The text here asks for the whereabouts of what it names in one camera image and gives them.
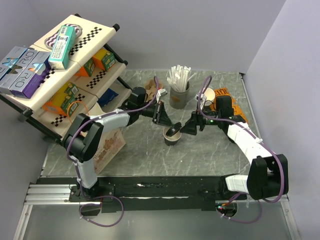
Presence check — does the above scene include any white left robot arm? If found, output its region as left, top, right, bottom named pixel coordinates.
left=62, top=87, right=174, bottom=201

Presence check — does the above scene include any black plastic cup lid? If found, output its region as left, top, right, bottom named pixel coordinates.
left=165, top=122, right=182, bottom=137

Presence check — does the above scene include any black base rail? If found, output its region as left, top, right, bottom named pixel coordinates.
left=68, top=174, right=251, bottom=214

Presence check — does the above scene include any brown cardboard cup carrier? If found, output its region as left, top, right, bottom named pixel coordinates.
left=144, top=79, right=164, bottom=103

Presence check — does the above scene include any grey straw holder cup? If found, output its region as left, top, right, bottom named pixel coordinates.
left=169, top=82, right=190, bottom=110

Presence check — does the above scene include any stack of paper cups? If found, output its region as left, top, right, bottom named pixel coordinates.
left=203, top=88, right=216, bottom=108

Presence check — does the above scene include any purple R+O box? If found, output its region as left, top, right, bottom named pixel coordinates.
left=9, top=51, right=51, bottom=99

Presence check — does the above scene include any orange green box lower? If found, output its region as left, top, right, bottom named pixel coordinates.
left=42, top=82, right=79, bottom=116

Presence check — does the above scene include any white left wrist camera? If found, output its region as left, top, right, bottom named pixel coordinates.
left=157, top=88, right=168, bottom=98

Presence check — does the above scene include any silver R+O box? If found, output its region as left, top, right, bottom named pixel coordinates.
left=0, top=46, right=27, bottom=89

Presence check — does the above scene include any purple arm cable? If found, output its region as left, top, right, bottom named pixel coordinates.
left=66, top=75, right=161, bottom=228
left=196, top=75, right=287, bottom=223

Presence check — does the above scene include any orange green box upper right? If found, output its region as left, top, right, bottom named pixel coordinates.
left=92, top=48, right=116, bottom=72

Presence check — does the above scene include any teal product box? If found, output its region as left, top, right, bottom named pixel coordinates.
left=48, top=25, right=76, bottom=70

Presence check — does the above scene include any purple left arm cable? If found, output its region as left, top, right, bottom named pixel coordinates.
left=66, top=75, right=161, bottom=228

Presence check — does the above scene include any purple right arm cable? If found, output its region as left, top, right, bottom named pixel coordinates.
left=196, top=75, right=287, bottom=223

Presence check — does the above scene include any black paper coffee cup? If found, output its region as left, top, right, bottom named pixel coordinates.
left=162, top=127, right=182, bottom=147

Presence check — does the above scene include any orange potato chips bag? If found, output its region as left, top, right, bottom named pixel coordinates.
left=214, top=87, right=248, bottom=122

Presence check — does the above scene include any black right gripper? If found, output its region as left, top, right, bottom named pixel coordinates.
left=179, top=104, right=221, bottom=136

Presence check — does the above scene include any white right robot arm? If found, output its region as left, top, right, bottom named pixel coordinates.
left=180, top=94, right=289, bottom=203

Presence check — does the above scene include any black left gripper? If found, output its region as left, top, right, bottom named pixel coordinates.
left=138, top=101, right=175, bottom=129

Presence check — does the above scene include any blue snack bag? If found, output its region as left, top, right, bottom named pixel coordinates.
left=97, top=88, right=119, bottom=107

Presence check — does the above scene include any orange green box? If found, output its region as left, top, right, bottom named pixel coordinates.
left=92, top=48, right=116, bottom=72
left=74, top=58, right=95, bottom=77
left=42, top=82, right=79, bottom=116

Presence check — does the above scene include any orange green box upper left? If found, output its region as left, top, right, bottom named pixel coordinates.
left=74, top=58, right=95, bottom=77

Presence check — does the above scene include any brown paper takeout bag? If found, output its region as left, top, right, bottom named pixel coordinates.
left=93, top=128, right=126, bottom=175

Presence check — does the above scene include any cream tiered display shelf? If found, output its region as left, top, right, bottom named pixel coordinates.
left=0, top=14, right=132, bottom=144

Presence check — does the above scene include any white wrapped straws bundle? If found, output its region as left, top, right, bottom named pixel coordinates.
left=167, top=64, right=196, bottom=93

